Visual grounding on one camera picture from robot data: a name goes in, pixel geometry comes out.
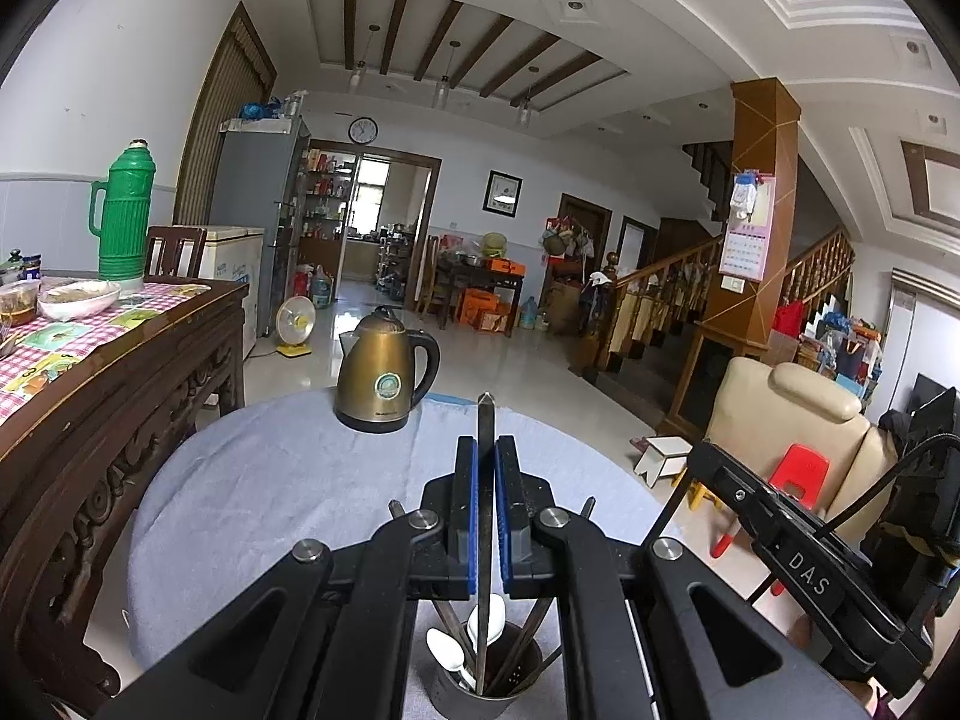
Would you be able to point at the orange cardboard boxes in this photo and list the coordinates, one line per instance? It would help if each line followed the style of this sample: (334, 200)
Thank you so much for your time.
(484, 311)

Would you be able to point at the yellow fan heater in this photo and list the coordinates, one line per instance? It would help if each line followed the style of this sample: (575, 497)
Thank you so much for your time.
(294, 319)

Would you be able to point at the dark carved wooden table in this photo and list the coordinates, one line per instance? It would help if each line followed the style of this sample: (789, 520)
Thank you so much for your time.
(90, 480)

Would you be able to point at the brown wooden door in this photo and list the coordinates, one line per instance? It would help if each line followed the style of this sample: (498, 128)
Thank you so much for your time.
(225, 112)

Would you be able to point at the white chest freezer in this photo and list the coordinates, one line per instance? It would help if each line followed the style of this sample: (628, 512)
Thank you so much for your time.
(232, 262)

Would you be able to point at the green thermos flask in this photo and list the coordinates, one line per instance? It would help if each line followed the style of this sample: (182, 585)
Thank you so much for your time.
(127, 225)

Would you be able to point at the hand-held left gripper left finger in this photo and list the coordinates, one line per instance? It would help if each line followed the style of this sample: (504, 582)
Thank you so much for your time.
(466, 532)

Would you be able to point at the gold electric kettle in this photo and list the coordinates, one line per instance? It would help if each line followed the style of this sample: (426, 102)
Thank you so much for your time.
(379, 382)

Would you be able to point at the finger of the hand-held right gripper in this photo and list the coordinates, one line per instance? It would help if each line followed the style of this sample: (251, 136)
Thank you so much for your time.
(724, 476)

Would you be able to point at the metal utensil holder cup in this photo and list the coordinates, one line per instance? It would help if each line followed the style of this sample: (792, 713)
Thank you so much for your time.
(487, 706)

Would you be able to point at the red plastic chair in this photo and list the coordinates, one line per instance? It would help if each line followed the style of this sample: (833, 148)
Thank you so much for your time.
(799, 469)

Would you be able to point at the yellow plastic stool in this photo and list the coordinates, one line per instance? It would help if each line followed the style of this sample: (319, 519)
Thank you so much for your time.
(696, 496)

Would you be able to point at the glass food container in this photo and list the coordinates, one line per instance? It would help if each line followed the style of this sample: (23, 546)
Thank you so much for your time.
(16, 306)

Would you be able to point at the white spoon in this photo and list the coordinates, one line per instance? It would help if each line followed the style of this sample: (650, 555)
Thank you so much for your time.
(499, 619)
(446, 649)

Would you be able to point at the wooden dining table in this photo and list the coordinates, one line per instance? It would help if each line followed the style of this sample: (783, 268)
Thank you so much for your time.
(480, 274)

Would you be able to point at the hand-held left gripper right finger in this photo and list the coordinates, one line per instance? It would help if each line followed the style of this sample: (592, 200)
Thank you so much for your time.
(505, 532)

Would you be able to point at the brown chopstick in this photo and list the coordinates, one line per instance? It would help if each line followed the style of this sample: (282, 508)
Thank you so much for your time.
(537, 615)
(544, 661)

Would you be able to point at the grey refrigerator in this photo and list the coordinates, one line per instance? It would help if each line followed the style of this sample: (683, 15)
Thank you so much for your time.
(251, 187)

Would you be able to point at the framed wall picture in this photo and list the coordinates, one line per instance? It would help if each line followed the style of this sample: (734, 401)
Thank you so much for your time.
(502, 193)

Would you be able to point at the chequered tablecloth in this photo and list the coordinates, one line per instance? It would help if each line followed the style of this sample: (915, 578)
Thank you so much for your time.
(82, 337)

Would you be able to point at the beige armchair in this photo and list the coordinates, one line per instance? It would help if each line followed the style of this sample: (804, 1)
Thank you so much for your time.
(787, 420)

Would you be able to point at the round wall clock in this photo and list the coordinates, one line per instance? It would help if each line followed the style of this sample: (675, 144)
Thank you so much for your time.
(363, 130)

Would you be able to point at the white step stool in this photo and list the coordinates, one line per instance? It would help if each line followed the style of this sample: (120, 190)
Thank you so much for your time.
(664, 457)

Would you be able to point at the wooden staircase railing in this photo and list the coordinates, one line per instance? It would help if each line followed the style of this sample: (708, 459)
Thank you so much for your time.
(675, 277)

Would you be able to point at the wooden chair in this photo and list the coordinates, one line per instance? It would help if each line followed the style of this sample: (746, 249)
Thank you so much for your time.
(174, 251)

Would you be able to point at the covered white bowl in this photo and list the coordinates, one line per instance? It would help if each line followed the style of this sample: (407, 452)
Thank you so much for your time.
(79, 298)

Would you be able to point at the wall calendar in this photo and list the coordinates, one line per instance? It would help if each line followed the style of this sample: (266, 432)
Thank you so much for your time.
(746, 240)

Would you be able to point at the pendant lamp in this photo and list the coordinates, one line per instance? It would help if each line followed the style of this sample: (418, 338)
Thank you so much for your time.
(358, 71)
(525, 111)
(446, 90)

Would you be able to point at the blue water jug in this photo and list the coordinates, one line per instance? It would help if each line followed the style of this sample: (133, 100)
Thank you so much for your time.
(322, 289)

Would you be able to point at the wooden pillar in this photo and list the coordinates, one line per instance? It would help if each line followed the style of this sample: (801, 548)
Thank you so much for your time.
(761, 135)

